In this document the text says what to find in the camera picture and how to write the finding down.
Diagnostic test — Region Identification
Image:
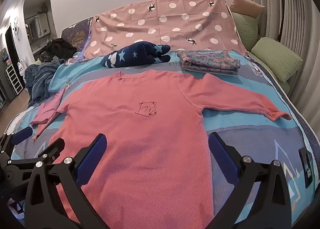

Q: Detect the grey curtain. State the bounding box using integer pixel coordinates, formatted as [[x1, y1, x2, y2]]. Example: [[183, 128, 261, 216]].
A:
[[250, 0, 320, 69]]

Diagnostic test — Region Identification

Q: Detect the purple patterned headboard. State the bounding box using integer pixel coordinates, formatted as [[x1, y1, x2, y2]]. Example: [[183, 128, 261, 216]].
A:
[[61, 17, 93, 46]]

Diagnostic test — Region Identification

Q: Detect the folded floral garment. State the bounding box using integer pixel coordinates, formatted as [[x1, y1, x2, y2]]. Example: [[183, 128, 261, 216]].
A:
[[178, 50, 241, 77]]

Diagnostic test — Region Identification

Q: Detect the black phone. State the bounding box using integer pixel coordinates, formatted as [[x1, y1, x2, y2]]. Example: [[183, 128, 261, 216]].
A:
[[299, 147, 314, 189]]

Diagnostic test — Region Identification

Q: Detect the green pillow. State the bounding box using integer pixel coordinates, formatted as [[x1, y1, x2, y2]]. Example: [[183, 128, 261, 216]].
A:
[[231, 12, 259, 51], [251, 37, 303, 83]]

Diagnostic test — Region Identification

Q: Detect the blue patterned bed cover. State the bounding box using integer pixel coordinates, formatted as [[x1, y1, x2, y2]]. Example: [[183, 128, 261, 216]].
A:
[[5, 49, 320, 229]]

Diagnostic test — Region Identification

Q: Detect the dark blue blanket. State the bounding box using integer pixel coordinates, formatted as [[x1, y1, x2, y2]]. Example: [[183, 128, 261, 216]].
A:
[[26, 59, 65, 108]]

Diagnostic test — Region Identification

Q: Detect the navy star-print fleece garment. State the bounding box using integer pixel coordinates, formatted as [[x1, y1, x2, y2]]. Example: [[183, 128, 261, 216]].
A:
[[100, 42, 172, 69]]

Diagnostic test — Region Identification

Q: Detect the peach pillow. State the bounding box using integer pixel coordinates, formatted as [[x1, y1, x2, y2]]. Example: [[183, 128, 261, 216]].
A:
[[229, 0, 265, 19]]

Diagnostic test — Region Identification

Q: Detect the pink polka dot sheet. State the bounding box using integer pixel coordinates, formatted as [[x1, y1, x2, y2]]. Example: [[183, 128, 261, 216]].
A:
[[82, 0, 248, 60]]

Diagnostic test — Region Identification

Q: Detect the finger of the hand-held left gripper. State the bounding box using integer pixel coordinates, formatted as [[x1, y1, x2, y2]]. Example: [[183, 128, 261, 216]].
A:
[[24, 137, 66, 170], [0, 126, 34, 155]]

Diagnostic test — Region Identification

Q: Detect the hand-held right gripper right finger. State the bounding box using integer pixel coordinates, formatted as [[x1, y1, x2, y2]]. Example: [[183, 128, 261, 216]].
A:
[[208, 132, 294, 229]]

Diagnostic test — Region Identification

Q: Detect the white shelf rack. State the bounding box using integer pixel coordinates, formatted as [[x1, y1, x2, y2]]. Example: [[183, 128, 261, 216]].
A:
[[4, 63, 25, 95]]

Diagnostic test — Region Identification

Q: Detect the pink sweater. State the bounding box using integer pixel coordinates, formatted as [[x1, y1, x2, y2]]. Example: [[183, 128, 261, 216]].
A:
[[32, 71, 292, 229]]

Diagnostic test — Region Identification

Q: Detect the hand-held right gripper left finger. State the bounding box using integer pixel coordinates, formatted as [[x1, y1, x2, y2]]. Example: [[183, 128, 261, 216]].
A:
[[24, 133, 108, 229]]

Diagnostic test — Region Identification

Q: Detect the black clothes pile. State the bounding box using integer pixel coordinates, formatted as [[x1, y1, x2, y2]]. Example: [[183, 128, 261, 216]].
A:
[[39, 38, 77, 63]]

